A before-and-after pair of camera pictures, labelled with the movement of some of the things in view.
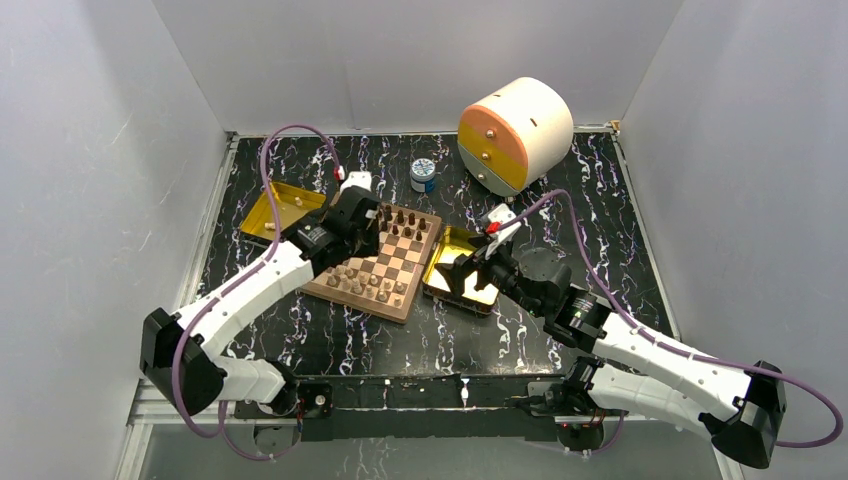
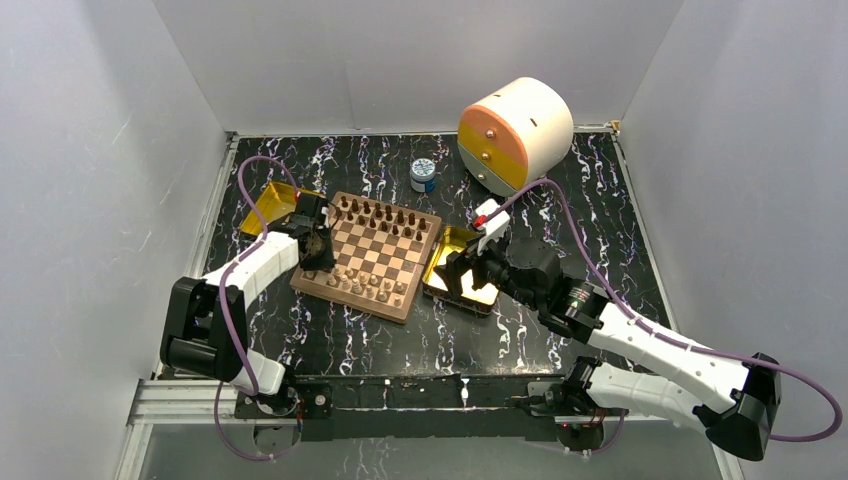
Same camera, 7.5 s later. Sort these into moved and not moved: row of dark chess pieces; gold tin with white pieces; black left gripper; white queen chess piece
Moved: black left gripper
Not moved: row of dark chess pieces; white queen chess piece; gold tin with white pieces
